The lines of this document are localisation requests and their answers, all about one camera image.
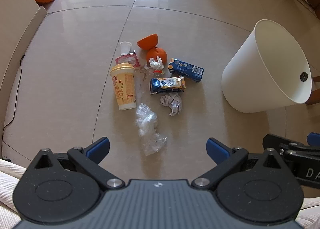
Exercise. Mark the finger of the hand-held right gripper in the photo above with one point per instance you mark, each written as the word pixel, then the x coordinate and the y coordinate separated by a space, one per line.
pixel 287 144
pixel 315 139

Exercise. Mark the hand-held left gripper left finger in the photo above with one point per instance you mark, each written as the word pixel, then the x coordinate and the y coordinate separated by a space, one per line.
pixel 100 147

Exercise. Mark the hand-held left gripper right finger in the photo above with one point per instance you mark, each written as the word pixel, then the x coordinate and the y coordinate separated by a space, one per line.
pixel 217 150

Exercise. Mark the clear plastic bag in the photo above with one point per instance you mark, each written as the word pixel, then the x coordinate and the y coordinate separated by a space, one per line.
pixel 150 141

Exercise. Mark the grey paper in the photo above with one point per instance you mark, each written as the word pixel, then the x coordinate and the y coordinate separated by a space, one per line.
pixel 172 102

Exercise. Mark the yellow paper drink cup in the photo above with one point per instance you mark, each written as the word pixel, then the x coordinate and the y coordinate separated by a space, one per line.
pixel 123 86

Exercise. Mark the white plastic trash bin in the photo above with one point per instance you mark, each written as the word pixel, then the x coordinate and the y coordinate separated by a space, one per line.
pixel 250 69

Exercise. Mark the clear wrapper with red strip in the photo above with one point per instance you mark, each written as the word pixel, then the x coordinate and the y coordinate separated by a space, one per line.
pixel 147 72

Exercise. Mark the white ribbed cloth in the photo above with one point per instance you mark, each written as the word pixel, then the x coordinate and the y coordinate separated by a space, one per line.
pixel 10 189
pixel 311 209

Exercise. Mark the blue and orange milk pouch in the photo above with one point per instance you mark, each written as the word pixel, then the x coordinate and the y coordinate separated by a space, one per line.
pixel 167 84

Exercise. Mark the blue drink carton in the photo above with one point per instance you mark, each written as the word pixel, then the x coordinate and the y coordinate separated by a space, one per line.
pixel 186 70

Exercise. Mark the pink snack packet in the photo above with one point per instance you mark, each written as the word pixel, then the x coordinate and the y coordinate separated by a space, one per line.
pixel 130 59

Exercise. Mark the crumpled white tissue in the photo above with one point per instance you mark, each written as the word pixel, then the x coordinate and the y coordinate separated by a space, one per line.
pixel 156 63

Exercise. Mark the small white plastic cup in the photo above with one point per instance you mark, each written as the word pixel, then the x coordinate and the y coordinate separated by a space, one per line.
pixel 125 48

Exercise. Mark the whole orange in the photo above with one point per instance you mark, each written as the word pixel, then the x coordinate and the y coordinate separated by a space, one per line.
pixel 156 52

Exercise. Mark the orange half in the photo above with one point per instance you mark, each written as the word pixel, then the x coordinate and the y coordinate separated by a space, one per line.
pixel 147 41

